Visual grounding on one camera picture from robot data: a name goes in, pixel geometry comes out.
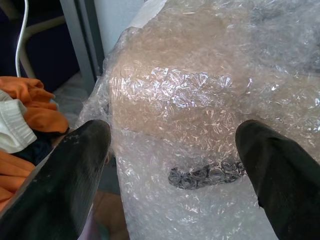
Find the dark navy garment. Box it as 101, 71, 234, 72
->
12, 128, 73, 166

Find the white cable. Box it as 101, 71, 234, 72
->
14, 0, 30, 77

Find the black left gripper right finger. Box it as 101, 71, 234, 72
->
234, 119, 320, 240

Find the bubble-wrapped bulky furniture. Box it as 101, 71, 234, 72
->
76, 0, 320, 240

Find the orange garment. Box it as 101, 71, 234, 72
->
0, 76, 70, 212

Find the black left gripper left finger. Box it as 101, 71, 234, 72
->
0, 119, 112, 240

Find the grey metal door frame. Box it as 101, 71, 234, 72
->
59, 0, 106, 91

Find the white ribbed garment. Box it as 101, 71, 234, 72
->
0, 89, 38, 154

